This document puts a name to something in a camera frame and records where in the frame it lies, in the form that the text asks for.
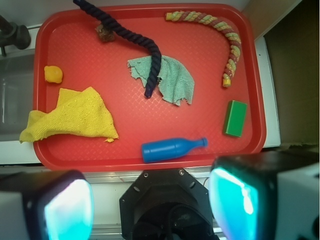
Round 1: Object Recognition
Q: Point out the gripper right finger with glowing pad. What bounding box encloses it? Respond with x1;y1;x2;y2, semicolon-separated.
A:
208;150;320;240

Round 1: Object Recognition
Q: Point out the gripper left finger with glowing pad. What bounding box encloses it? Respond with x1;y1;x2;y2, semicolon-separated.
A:
0;170;94;240

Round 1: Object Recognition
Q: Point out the green rectangular block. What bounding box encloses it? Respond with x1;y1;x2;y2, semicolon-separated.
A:
223;100;248;138

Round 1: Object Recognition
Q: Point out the small yellow cloth scrap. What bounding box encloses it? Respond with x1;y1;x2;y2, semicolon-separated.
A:
105;138;115;143

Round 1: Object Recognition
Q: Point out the yellow cloth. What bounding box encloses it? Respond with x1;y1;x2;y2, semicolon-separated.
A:
19;87;119;143

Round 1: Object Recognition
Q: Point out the blue plastic bottle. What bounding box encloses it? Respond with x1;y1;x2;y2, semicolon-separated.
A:
141;137;209;164

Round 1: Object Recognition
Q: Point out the small yellow lump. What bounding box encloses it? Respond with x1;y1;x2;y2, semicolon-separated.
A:
44;65;63;84

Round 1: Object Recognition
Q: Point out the red plastic tray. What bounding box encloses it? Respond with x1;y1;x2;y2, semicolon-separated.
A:
33;3;266;172

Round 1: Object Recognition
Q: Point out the teal green cloth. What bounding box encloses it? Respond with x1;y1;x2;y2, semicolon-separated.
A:
127;55;195;107

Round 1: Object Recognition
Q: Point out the brown crumbly lump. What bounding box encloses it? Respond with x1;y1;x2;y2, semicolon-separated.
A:
95;24;115;43

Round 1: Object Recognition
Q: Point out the dark navy rope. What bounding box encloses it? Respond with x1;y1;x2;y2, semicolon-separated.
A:
72;0;163;99

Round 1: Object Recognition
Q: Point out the multicolour braided rope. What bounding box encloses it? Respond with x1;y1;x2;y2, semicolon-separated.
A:
165;10;242;88

